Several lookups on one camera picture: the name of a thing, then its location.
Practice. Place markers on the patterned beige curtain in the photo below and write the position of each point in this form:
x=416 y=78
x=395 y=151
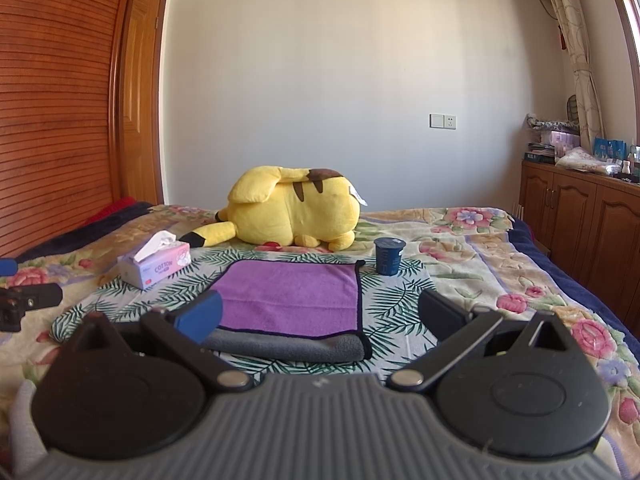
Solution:
x=574 y=30

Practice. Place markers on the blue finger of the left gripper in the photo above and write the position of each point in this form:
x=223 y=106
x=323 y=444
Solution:
x=8 y=267

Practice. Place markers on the wooden slatted wardrobe door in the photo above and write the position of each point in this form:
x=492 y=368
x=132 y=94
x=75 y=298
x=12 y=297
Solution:
x=61 y=78

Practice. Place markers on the wooden room door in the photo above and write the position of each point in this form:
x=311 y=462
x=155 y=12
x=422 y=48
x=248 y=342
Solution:
x=139 y=143

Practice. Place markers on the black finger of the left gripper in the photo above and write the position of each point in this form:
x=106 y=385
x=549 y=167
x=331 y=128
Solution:
x=16 y=301

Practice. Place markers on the floral bed blanket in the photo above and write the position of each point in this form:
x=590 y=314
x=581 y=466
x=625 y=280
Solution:
x=476 y=257

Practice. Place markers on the clutter pile on cabinet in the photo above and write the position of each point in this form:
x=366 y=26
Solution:
x=558 y=143

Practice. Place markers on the grey towel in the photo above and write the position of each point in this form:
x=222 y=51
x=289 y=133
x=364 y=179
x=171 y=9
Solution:
x=337 y=348

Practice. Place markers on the purple towel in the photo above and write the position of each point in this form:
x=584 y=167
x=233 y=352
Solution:
x=302 y=299

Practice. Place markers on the wooden cabinet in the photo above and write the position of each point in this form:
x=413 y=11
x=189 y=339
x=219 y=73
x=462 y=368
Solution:
x=590 y=226

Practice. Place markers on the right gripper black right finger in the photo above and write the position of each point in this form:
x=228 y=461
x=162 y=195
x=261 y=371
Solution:
x=459 y=332

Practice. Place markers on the yellow pikachu plush toy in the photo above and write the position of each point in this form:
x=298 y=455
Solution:
x=289 y=206

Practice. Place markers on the dark blue cup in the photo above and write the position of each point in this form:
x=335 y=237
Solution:
x=388 y=252

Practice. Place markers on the white wall switch socket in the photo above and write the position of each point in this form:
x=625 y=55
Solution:
x=443 y=121

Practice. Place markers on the white pink tissue box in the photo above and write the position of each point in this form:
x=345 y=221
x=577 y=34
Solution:
x=159 y=257

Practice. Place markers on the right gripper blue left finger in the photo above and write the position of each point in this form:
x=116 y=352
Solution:
x=179 y=337

